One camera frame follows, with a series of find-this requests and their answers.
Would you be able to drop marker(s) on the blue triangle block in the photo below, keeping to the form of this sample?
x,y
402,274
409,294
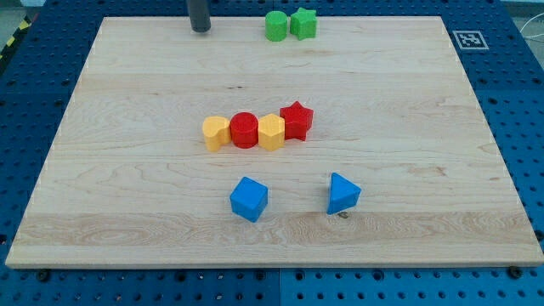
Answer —
x,y
343,194

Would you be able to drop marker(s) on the red star block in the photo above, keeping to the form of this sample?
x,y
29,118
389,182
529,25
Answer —
x,y
298,120

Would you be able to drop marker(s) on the black yellow hazard tape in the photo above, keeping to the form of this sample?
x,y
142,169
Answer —
x,y
16,38

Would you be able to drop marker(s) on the white fiducial marker tag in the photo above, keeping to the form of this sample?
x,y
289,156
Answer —
x,y
470,40

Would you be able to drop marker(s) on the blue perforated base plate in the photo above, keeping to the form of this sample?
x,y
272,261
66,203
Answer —
x,y
36,87

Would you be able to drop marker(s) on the yellow hexagon block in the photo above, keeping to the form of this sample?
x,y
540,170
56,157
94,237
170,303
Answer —
x,y
271,132

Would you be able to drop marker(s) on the red cylinder block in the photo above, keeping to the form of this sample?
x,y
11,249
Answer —
x,y
244,130

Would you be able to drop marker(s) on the light wooden board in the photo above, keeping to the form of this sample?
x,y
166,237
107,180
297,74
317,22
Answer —
x,y
130,184

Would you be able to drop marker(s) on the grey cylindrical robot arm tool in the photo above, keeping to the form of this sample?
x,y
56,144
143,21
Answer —
x,y
199,14

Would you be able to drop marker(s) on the green star block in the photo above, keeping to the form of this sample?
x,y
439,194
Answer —
x,y
304,23

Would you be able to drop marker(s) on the yellow heart block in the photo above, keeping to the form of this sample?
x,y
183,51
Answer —
x,y
216,132

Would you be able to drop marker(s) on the blue cube block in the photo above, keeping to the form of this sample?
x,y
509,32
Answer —
x,y
249,199

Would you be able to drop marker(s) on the green cylinder block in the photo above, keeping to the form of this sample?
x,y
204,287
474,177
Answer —
x,y
275,26

